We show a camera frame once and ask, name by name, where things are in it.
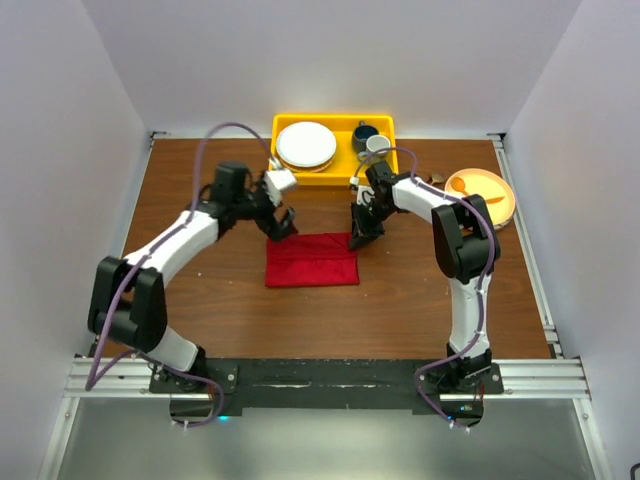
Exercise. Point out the grey white mug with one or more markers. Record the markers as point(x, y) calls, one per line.
point(376, 148)

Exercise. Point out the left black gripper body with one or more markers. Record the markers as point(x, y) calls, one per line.
point(260, 208)

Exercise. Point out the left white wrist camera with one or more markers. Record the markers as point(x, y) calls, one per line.
point(277, 183)

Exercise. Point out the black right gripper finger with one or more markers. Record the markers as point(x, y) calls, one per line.
point(355, 231)
point(360, 239)

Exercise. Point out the aluminium frame rail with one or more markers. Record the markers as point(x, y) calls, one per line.
point(508, 379)
point(549, 327)

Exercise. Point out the wooden plate under white plate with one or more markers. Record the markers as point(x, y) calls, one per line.
point(310, 169)

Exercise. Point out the dark blue mug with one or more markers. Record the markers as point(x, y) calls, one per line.
point(361, 134)

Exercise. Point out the aluminium frame rail right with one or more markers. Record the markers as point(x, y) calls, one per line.
point(549, 327)

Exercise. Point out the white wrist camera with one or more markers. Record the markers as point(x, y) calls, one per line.
point(364, 194)
point(277, 183)

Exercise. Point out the orange wooden spoon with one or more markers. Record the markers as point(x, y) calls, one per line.
point(459, 185)

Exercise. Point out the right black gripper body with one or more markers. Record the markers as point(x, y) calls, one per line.
point(373, 212)

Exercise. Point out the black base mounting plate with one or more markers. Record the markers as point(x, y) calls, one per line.
point(425, 400)

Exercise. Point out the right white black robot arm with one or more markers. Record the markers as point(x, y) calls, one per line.
point(466, 250)

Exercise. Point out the orange wooden plate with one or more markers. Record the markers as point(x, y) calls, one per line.
point(488, 185)

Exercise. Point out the yellow plastic bin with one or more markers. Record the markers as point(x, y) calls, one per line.
point(345, 161)

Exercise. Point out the red cloth napkin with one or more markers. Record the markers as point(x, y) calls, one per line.
point(311, 260)

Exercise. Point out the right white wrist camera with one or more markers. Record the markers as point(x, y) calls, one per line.
point(364, 194)

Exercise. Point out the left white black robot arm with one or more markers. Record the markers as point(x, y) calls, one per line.
point(128, 304)

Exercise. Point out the aluminium frame rail front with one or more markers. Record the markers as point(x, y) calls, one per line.
point(508, 379)

